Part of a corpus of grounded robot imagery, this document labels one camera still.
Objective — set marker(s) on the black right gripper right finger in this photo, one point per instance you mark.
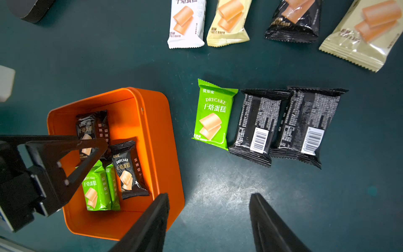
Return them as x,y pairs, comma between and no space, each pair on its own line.
271,233

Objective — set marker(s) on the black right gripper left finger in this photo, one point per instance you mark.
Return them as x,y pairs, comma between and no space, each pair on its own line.
148,233

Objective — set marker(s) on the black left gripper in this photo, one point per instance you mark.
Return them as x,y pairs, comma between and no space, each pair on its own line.
46,186

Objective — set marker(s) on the black drycake packet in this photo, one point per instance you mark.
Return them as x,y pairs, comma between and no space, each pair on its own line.
127,165

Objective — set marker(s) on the green cookie packet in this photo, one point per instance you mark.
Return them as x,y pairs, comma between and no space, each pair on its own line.
213,114
112,184
96,189

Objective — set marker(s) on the black cookie packet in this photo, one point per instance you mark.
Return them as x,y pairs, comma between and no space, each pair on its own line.
94,125
295,22

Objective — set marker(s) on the black chocolate bar packet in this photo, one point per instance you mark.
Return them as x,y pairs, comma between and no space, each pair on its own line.
258,124

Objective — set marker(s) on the white cookie packet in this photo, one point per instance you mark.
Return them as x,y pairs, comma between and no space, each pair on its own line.
187,24

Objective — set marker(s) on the pale yellow cookie packet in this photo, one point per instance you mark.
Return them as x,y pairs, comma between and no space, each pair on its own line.
367,33

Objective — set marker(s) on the orange plastic storage box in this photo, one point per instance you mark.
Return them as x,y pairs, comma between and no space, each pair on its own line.
133,114

